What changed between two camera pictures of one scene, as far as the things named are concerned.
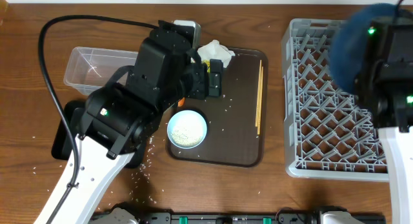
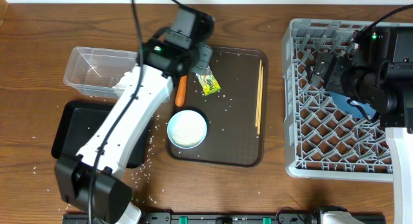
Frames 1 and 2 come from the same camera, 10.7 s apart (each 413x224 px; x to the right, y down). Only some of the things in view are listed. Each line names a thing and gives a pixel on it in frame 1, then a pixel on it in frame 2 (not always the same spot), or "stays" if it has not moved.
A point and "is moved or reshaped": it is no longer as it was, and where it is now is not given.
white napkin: x=214 y=50 is moved or reshaped
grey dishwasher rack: x=330 y=133 stays
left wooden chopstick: x=258 y=93 stays
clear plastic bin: x=88 y=70 stays
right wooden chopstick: x=260 y=100 stays
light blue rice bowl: x=186 y=129 stays
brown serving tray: x=237 y=122 stays
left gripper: x=202 y=84 to x=204 y=62
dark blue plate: x=348 y=43 to x=342 y=103
